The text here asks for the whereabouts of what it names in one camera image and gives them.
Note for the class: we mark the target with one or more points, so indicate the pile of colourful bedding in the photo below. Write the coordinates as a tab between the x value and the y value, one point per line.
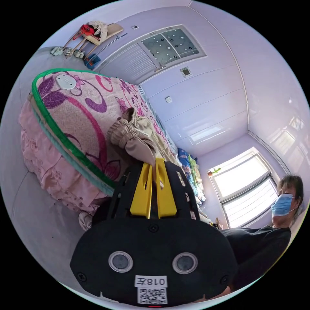
191	174

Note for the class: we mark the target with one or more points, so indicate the beige chair with clothes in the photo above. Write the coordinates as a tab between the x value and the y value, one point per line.
110	32

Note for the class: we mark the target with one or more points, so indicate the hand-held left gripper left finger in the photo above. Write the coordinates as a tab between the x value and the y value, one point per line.
141	196

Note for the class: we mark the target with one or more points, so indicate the bed with pink floral sheet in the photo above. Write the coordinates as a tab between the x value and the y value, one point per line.
80	121

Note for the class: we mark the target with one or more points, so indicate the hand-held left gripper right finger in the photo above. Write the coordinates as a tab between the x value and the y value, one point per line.
166	198

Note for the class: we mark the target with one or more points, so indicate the yellow long pants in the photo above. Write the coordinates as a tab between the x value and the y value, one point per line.
135	145

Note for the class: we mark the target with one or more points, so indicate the white door with dotted glass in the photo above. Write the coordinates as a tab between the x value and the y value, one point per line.
145	55

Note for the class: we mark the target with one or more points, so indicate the window with white blind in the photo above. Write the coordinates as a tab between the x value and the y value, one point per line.
242	186

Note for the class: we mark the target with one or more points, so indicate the person's body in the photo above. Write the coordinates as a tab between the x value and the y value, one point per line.
256	247

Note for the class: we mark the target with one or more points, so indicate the small green plant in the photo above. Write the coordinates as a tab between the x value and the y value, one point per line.
215	171

